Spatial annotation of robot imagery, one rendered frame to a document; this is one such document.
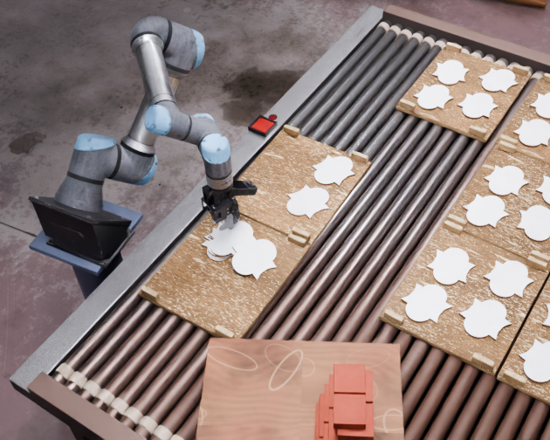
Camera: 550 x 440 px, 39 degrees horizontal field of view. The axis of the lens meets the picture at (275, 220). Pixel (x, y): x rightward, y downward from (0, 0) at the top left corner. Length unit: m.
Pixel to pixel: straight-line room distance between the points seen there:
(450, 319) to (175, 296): 0.80
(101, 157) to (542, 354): 1.41
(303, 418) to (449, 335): 0.52
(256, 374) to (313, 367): 0.15
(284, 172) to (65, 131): 1.98
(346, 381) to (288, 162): 1.11
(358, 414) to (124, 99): 3.10
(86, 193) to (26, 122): 2.04
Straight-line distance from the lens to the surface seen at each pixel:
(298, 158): 2.64
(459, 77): 2.99
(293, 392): 1.99
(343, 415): 1.66
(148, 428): 2.12
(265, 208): 2.49
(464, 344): 2.22
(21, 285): 3.69
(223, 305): 2.27
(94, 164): 2.46
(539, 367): 2.21
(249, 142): 2.74
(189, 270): 2.36
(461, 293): 2.31
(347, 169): 2.59
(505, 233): 2.48
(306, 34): 4.79
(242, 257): 2.32
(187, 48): 2.43
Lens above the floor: 2.79
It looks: 49 degrees down
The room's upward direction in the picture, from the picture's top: 3 degrees counter-clockwise
